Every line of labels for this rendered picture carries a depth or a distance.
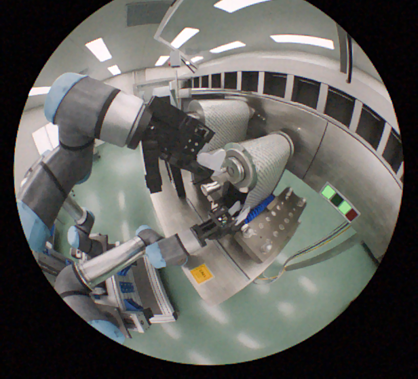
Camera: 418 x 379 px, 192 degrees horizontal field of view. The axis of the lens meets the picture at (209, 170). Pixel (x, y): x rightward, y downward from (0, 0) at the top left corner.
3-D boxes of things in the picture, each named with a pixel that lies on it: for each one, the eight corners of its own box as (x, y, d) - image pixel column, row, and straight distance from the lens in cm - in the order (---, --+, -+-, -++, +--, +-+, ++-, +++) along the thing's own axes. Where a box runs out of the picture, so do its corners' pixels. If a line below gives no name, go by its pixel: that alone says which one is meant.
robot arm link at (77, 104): (66, 110, 28) (77, 64, 25) (109, 125, 25) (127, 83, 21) (41, 137, 23) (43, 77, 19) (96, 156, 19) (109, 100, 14)
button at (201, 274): (190, 271, 56) (188, 271, 53) (203, 264, 55) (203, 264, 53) (198, 284, 56) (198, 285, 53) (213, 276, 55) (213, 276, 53)
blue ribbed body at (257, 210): (239, 220, 50) (241, 217, 47) (269, 196, 62) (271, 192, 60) (244, 226, 50) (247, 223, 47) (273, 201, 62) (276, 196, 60)
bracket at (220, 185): (205, 220, 61) (203, 177, 36) (216, 214, 63) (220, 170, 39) (211, 228, 59) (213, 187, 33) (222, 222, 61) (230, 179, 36)
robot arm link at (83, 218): (80, 232, 97) (26, 166, 67) (87, 213, 98) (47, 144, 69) (92, 238, 89) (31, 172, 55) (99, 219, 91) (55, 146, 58)
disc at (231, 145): (219, 175, 41) (220, 135, 34) (220, 174, 42) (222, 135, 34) (249, 201, 35) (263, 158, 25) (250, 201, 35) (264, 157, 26)
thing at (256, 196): (237, 219, 49) (249, 190, 34) (270, 192, 62) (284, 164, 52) (237, 220, 49) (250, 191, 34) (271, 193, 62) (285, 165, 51)
